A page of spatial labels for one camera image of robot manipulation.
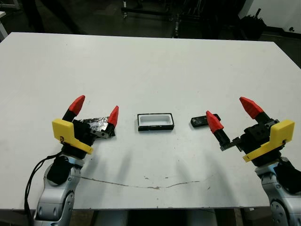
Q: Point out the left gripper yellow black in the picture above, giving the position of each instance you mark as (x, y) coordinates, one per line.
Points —
(80, 135)

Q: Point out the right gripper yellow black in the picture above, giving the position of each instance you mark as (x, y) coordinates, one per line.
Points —
(256, 139)

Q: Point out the black camera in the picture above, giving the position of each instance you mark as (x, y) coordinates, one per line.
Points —
(200, 121)

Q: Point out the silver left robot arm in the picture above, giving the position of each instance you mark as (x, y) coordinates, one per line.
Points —
(56, 202)

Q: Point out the black box white insert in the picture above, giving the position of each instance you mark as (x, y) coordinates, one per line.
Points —
(164, 128)

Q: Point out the black equipment bags heap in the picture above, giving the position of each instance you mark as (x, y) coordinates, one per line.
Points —
(254, 26)

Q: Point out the black gantry stand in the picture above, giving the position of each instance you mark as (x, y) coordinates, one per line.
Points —
(150, 10)

